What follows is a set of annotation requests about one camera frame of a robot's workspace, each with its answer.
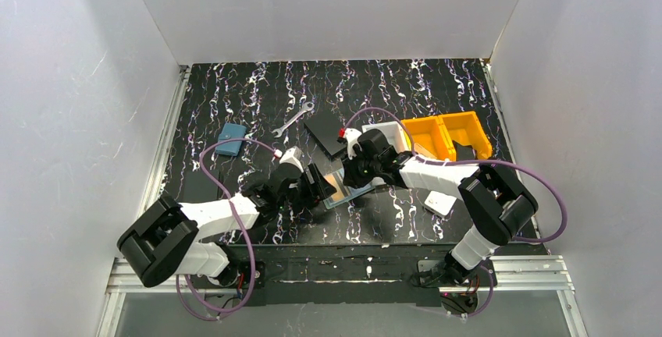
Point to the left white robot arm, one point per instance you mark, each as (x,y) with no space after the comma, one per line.
(170,237)

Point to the green card holder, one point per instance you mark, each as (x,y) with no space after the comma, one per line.
(355,193)

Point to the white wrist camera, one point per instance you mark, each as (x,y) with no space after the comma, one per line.
(291,156)
(349,138)

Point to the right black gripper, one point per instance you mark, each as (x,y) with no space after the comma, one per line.
(355,170)

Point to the black card in bin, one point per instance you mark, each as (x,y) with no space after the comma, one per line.
(464,152)

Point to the black square plate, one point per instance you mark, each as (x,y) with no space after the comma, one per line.
(324,128)

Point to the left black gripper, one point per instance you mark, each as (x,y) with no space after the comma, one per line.
(314,185)

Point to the white square box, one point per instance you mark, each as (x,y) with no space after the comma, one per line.
(439,204)

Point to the white plastic bin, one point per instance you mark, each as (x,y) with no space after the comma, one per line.
(394,134)

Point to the blue card wallet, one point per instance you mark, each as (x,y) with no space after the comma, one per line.
(230,136)

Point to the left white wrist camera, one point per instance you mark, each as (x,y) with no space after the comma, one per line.
(291,156)

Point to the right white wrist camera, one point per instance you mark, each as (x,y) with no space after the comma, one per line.
(349,138)

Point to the black flat notebook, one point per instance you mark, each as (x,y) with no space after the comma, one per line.
(198,188)

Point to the orange plastic bin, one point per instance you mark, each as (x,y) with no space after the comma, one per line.
(465,129)
(431,134)

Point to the silver wrench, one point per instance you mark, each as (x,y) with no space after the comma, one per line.
(306,107)

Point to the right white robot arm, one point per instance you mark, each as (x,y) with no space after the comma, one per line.
(497,202)

